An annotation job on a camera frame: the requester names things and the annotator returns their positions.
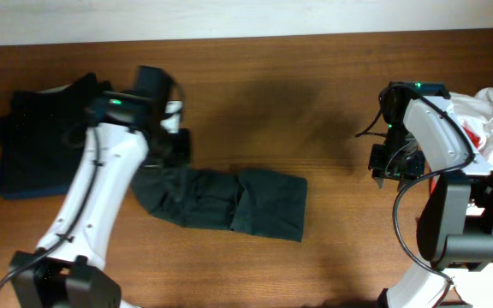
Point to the dark green Nike t-shirt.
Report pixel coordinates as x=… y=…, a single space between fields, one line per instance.
x=258 y=202

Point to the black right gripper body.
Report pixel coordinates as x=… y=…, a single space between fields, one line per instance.
x=396 y=158

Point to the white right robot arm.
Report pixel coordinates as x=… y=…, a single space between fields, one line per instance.
x=425 y=141

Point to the folded dark clothes stack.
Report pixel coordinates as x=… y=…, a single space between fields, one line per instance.
x=43 y=137

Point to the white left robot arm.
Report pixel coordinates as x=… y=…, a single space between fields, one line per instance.
x=134 y=141

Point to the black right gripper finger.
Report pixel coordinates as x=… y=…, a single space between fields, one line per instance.
x=379 y=180
x=402 y=184

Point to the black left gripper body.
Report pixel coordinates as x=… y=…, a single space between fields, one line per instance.
x=162 y=150

